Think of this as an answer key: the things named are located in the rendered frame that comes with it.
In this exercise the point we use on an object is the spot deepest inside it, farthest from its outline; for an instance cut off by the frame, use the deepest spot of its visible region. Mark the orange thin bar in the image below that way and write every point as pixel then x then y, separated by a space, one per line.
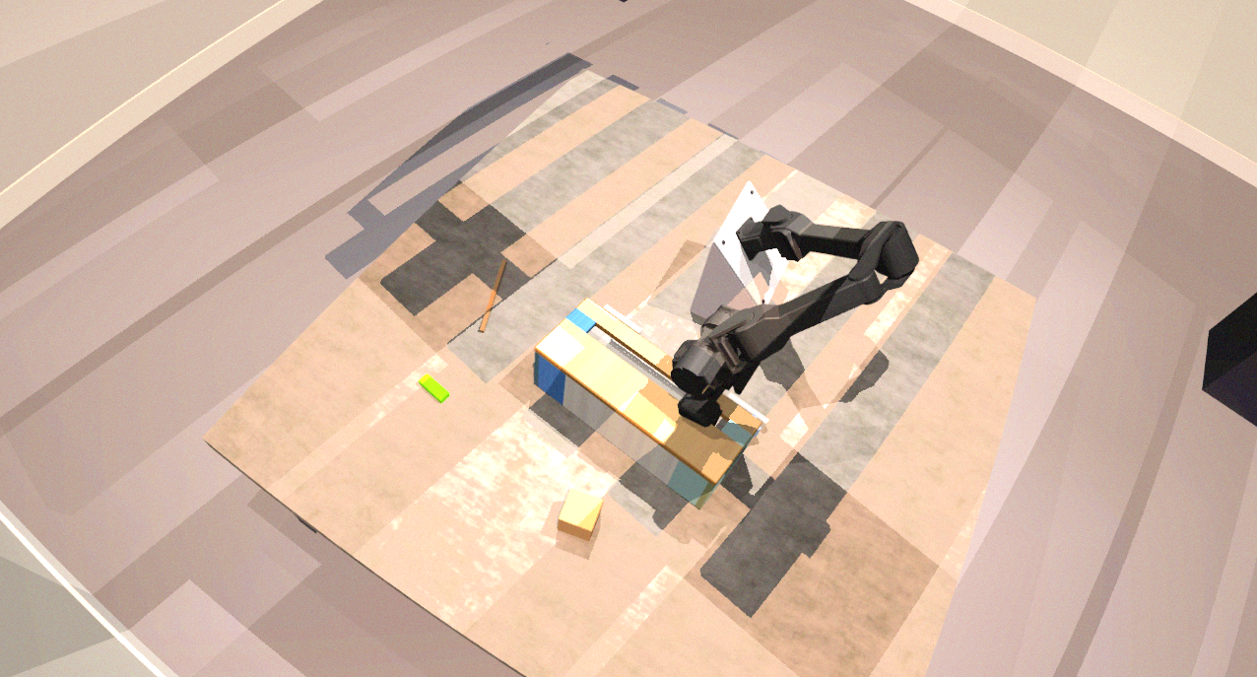
pixel 492 296

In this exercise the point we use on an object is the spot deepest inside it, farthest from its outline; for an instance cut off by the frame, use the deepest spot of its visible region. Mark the lime green rectangular block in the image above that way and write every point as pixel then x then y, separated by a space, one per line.
pixel 435 389

